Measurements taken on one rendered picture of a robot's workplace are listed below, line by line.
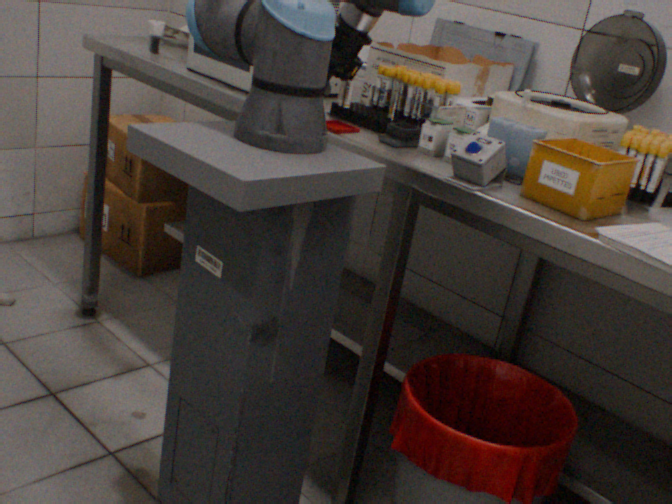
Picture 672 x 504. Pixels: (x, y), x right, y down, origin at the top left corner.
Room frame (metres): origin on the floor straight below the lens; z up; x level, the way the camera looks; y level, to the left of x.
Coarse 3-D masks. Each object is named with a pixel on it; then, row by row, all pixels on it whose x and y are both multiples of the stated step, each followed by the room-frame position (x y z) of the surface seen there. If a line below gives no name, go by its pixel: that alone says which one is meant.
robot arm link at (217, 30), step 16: (192, 0) 1.30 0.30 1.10; (208, 0) 1.27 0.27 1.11; (224, 0) 1.26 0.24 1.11; (240, 0) 1.25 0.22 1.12; (192, 16) 1.29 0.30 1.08; (208, 16) 1.27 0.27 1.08; (224, 16) 1.25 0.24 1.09; (192, 32) 1.30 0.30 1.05; (208, 32) 1.27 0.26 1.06; (224, 32) 1.24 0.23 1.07; (208, 48) 1.29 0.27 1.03; (224, 48) 1.26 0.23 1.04
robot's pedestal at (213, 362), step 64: (192, 192) 1.21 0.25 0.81; (192, 256) 1.20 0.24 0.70; (256, 256) 1.09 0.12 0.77; (320, 256) 1.19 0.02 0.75; (192, 320) 1.18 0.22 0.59; (256, 320) 1.10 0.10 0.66; (320, 320) 1.21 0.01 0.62; (192, 384) 1.17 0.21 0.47; (256, 384) 1.11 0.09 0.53; (320, 384) 1.23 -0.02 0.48; (192, 448) 1.16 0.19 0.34; (256, 448) 1.13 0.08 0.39
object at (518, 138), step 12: (492, 120) 1.46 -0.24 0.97; (504, 120) 1.46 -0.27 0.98; (492, 132) 1.45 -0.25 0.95; (504, 132) 1.44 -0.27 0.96; (516, 132) 1.42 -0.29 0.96; (528, 132) 1.41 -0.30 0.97; (540, 132) 1.41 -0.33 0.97; (516, 144) 1.42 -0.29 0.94; (528, 144) 1.41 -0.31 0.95; (516, 156) 1.42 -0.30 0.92; (528, 156) 1.40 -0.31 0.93; (516, 168) 1.41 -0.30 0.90; (516, 180) 1.39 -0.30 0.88
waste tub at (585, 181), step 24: (552, 144) 1.36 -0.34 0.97; (576, 144) 1.40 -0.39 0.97; (528, 168) 1.31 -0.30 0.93; (552, 168) 1.28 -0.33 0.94; (576, 168) 1.25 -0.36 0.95; (600, 168) 1.23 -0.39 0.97; (624, 168) 1.29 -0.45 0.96; (528, 192) 1.31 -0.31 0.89; (552, 192) 1.27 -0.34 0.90; (576, 192) 1.24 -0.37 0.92; (600, 192) 1.25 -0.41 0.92; (624, 192) 1.31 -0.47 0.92; (576, 216) 1.24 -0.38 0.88; (600, 216) 1.27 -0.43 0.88
